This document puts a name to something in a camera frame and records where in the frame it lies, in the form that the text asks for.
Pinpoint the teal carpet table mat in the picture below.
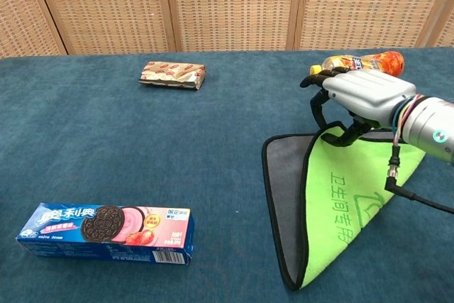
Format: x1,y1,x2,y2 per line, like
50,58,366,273
0,46,454,303

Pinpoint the grey green cleaning cloth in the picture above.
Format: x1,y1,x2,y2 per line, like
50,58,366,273
261,121,426,292

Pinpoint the orange label yellow-cap bottle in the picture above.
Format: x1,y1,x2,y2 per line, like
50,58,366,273
309,50,406,77

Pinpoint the woven bamboo folding screen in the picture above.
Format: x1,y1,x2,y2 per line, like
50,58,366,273
0,0,454,59

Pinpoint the beige red-logo snack packet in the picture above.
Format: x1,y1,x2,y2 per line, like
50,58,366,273
138,60,207,91

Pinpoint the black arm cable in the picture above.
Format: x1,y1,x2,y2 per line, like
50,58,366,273
384,143,454,215

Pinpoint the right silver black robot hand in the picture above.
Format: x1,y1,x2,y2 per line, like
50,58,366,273
299,66,418,147

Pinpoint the blue Oreo cookie box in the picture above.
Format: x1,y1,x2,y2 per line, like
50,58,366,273
16,202,196,266

